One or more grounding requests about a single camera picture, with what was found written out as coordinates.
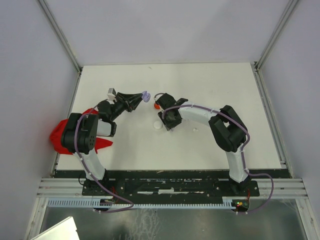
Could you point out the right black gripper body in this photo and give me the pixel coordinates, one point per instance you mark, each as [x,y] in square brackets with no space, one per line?
[171,123]

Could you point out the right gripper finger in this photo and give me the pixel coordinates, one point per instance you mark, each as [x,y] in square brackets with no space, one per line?
[166,123]
[182,100]

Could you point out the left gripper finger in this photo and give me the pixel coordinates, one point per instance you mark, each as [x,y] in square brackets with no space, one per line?
[127,96]
[133,104]

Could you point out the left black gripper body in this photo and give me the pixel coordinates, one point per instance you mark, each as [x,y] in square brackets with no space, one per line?
[122,104]

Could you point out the orange earbud charging case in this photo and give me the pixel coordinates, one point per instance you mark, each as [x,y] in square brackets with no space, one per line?
[156,106]

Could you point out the purple earbud charging case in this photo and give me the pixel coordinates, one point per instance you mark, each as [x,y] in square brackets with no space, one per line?
[146,96]

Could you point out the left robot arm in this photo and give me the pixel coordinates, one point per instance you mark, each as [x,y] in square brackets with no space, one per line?
[91,164]

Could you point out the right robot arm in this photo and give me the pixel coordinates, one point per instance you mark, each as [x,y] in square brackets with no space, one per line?
[229,131]

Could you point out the white earbud charging case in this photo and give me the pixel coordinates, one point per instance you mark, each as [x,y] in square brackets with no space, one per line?
[158,125]

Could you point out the red cloth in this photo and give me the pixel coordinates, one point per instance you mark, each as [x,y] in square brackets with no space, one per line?
[57,140]

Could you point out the circuit board with leds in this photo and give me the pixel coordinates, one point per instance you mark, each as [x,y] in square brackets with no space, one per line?
[241,205]

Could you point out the white box corner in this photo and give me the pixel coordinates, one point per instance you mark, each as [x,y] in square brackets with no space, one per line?
[64,230]

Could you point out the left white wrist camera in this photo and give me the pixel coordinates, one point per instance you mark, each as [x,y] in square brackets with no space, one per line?
[111,94]

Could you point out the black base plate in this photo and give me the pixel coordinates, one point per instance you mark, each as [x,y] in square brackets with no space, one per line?
[171,186]

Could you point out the right aluminium corner post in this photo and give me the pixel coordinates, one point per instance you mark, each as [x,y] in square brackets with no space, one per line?
[279,28]

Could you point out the aluminium corner post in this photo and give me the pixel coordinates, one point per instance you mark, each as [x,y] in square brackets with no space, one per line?
[44,6]
[279,28]

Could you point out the white slotted cable duct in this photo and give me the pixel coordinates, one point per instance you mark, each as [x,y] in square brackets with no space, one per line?
[99,203]

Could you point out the aluminium frame rail front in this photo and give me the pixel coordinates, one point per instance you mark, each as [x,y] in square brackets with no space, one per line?
[291,188]

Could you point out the left aluminium corner post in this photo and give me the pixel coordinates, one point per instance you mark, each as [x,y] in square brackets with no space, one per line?
[44,6]

